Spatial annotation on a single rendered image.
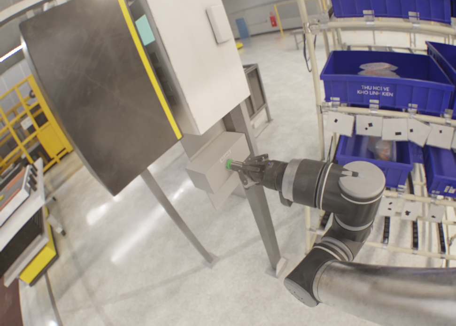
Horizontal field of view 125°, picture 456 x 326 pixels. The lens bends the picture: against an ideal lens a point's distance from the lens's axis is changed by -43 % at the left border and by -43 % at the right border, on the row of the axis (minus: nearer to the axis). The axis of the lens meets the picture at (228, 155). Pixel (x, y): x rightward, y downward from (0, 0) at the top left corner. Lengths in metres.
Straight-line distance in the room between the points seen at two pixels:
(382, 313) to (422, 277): 0.08
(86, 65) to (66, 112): 0.07
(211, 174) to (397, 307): 0.51
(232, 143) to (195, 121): 0.25
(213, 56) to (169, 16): 0.12
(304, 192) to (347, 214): 0.11
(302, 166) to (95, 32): 0.46
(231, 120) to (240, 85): 0.21
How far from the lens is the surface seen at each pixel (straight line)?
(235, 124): 0.69
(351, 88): 1.00
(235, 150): 0.63
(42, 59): 0.31
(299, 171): 0.46
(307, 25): 0.94
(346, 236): 0.53
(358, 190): 0.42
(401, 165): 0.99
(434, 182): 1.11
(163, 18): 0.38
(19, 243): 3.06
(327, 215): 1.30
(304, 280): 0.49
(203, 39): 0.42
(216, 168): 0.58
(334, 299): 0.43
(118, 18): 0.35
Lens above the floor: 1.50
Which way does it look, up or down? 33 degrees down
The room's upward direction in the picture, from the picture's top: 20 degrees counter-clockwise
